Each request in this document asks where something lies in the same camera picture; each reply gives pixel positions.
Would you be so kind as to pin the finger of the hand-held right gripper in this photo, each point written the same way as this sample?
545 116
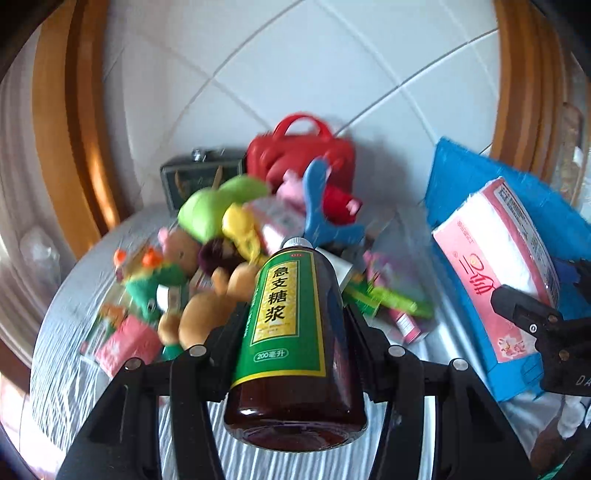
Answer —
577 272
517 304

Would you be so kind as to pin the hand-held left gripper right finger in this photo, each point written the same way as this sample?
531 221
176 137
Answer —
374 364

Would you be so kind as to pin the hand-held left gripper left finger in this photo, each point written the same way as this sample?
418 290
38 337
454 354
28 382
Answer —
226 341

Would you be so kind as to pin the pink tissue pack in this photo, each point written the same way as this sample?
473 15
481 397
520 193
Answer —
489 258
127 346

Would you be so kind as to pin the brown bottle green label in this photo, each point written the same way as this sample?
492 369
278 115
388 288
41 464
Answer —
286 332

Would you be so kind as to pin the blue plastic crate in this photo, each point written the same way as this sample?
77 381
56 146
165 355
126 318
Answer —
457 180

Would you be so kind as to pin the small red white box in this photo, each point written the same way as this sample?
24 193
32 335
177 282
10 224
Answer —
406 325

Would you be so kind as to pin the dark green box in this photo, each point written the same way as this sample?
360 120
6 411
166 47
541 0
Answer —
362 300

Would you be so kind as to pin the green pink plastic packet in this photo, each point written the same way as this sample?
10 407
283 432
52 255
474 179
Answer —
397 286

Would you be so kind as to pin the maroon plush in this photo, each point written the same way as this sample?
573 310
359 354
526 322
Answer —
219 256

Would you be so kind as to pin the green plush with orange horns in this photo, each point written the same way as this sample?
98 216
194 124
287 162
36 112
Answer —
152 281

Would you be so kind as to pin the yellow plastic tongs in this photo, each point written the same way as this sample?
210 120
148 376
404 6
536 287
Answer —
240 228

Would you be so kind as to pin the glass cabinet door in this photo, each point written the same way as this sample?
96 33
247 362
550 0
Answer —
572 152

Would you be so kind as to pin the green white flat box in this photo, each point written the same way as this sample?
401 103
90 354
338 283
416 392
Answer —
104 327

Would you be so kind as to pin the white pink medicine box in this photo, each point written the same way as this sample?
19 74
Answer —
277 224

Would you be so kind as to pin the light green plush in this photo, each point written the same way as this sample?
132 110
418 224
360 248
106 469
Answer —
207 207

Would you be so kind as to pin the blue boomerang toy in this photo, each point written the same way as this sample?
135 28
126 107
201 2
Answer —
323 221

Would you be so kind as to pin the dark metal box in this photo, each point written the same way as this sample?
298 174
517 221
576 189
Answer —
189 180

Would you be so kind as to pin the pink pig plush red dress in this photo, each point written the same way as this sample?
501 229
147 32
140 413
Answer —
337 198

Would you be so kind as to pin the red toy suitcase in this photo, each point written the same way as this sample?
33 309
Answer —
295 152

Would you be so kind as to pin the clear plastic bag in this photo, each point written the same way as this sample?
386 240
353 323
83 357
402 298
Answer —
41 251

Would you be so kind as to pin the white curtain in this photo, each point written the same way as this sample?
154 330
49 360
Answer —
27 184

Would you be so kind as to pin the wooden door frame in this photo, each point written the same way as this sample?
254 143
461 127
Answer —
69 115
526 83

